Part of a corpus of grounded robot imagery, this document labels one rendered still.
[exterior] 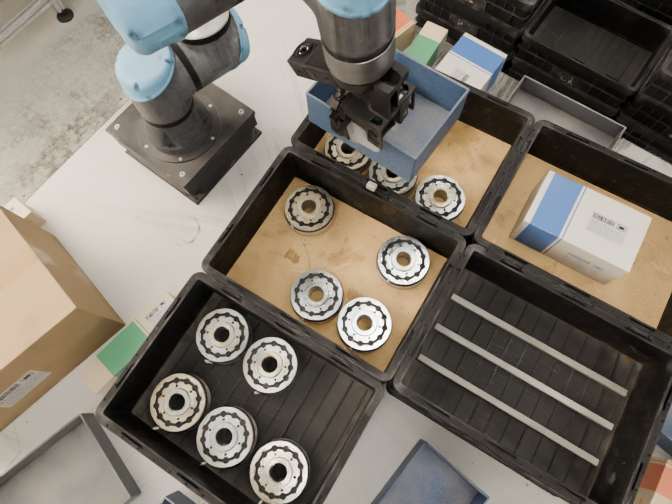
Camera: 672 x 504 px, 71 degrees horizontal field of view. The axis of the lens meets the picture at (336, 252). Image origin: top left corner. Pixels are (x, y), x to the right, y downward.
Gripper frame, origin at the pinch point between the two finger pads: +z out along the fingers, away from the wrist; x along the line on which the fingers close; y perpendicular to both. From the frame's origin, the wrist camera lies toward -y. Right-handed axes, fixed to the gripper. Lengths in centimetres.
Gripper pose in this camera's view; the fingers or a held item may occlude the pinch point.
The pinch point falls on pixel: (359, 130)
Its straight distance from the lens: 72.8
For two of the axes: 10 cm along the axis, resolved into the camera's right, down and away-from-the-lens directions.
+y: 7.8, 5.9, -2.2
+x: 6.1, -7.8, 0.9
